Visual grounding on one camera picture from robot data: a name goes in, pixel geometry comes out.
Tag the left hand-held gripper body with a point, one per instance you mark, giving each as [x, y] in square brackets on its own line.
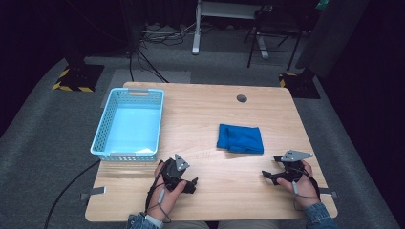
[174, 171]

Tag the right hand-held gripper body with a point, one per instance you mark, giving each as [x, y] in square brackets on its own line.
[294, 165]

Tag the blue cloth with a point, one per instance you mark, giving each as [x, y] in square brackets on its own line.
[240, 139]

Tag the person's left hand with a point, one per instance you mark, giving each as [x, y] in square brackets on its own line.
[167, 197]

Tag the person's right hand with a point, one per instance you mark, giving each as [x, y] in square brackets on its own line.
[302, 187]

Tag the grey tape tab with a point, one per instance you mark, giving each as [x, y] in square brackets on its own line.
[328, 192]
[94, 192]

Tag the light blue plastic basket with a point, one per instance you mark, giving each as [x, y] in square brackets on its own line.
[133, 127]

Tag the black base with hazard stripes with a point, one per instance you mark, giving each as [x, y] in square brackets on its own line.
[299, 84]
[78, 78]

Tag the black folding chair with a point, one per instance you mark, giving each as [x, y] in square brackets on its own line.
[273, 28]

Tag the grey leaning panel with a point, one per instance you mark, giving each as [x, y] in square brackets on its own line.
[331, 35]

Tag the white desk frame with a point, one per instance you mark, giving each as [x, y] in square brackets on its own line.
[219, 12]

